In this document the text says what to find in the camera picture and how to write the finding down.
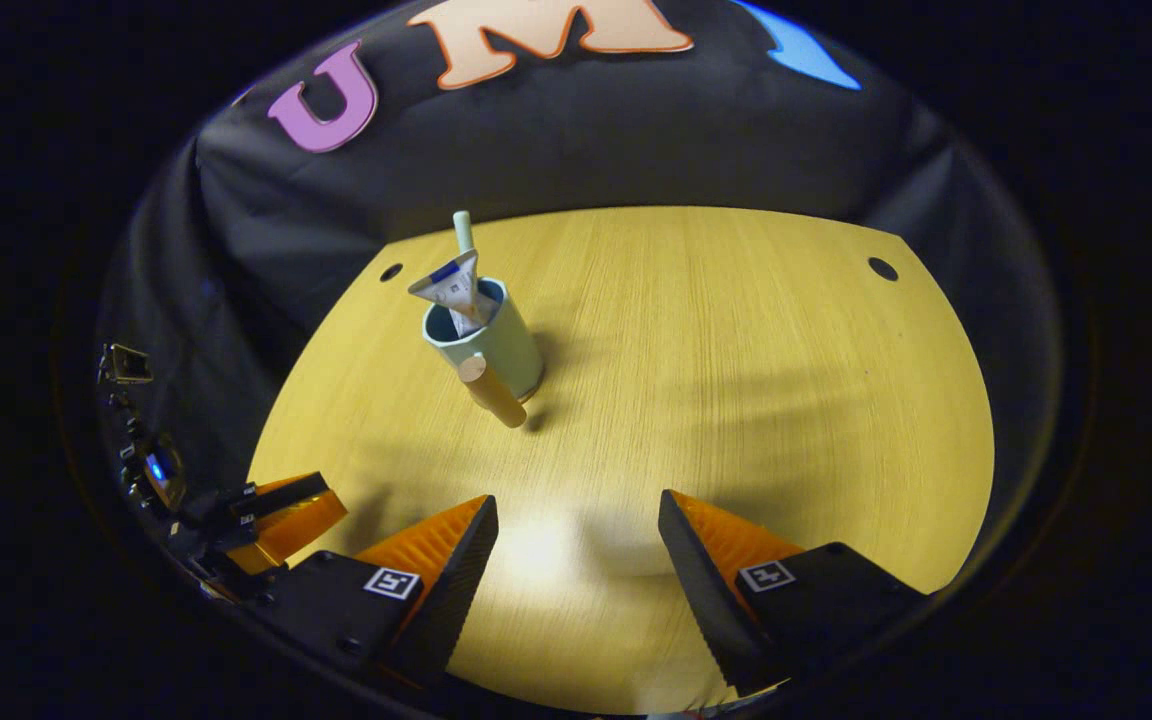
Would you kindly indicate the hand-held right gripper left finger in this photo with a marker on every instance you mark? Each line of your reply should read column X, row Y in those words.
column 451, row 585

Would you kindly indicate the wooden desktop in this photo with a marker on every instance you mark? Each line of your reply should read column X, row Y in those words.
column 736, row 380

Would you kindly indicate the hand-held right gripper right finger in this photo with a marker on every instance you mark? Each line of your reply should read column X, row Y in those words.
column 701, row 585

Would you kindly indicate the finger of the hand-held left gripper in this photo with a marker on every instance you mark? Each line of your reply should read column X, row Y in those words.
column 306, row 525
column 286, row 495

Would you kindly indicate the white toothpaste tube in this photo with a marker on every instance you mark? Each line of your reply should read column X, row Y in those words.
column 451, row 285

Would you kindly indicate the black backdrop cloth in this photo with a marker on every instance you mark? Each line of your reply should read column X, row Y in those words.
column 586, row 140

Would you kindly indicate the pale green toothbrush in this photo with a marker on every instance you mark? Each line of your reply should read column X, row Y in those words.
column 463, row 232

